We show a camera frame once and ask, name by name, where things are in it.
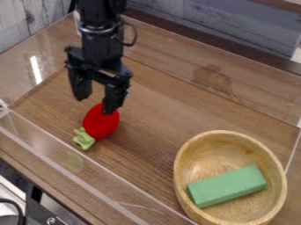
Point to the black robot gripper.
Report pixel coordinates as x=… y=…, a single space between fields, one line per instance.
x=96 y=61

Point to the red plush strawberry toy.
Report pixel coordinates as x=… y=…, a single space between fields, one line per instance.
x=98 y=126

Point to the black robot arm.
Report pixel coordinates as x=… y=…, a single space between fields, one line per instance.
x=102 y=12

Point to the wooden bowl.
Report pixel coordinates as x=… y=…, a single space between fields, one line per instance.
x=213 y=153

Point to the green rectangular block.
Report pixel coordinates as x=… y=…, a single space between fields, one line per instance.
x=227 y=186

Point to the black metal table frame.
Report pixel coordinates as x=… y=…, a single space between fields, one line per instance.
x=45 y=211

